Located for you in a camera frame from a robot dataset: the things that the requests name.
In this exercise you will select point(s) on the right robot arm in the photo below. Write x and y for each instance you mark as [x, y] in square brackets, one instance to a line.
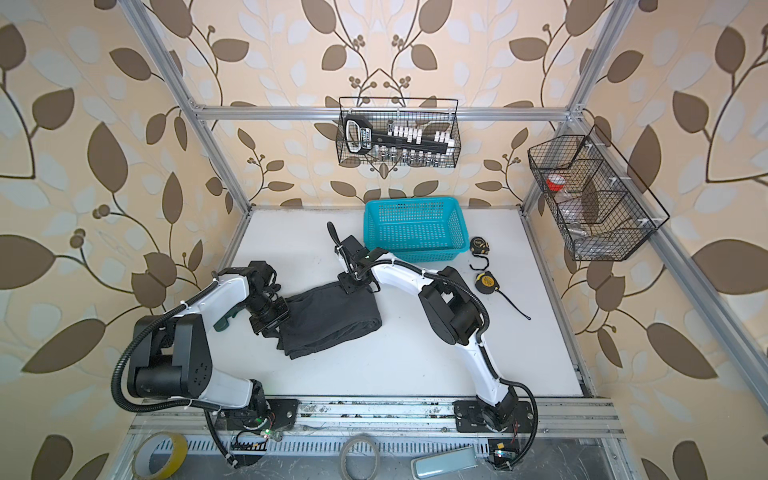
[455, 314]

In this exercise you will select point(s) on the black white tool set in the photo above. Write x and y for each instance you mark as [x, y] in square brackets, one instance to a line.
[361, 137]

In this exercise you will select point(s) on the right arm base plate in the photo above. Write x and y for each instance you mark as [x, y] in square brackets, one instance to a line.
[474, 416]

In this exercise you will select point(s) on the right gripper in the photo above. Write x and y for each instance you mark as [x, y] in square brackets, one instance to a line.
[349, 288]

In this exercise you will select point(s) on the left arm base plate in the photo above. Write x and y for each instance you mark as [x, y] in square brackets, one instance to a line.
[276, 414]

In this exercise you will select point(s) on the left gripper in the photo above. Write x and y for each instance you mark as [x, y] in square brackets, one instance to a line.
[283, 315]

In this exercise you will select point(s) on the teal plastic basket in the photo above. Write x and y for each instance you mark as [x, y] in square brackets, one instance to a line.
[416, 230]

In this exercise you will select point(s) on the back wire basket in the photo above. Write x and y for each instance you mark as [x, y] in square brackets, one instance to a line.
[430, 113]

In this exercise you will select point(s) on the yellow black tape measure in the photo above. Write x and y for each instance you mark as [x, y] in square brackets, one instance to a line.
[487, 284]

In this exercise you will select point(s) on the wire basket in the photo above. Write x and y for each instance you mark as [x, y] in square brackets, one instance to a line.
[606, 210]
[430, 113]

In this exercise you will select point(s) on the aluminium front rail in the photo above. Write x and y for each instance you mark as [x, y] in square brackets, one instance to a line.
[559, 417]

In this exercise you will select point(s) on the dark grey trousers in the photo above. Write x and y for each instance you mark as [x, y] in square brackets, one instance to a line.
[326, 316]

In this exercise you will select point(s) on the red white small item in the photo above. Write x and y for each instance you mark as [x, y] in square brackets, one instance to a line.
[555, 182]

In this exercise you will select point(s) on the green plastic piece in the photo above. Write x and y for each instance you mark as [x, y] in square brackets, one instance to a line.
[224, 322]

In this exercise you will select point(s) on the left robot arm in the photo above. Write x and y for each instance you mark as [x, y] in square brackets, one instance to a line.
[169, 363]

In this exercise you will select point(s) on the right wire basket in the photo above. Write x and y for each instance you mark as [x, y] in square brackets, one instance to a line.
[606, 210]

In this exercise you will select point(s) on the yellow tape roll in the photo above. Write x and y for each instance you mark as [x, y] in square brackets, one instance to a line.
[159, 456]

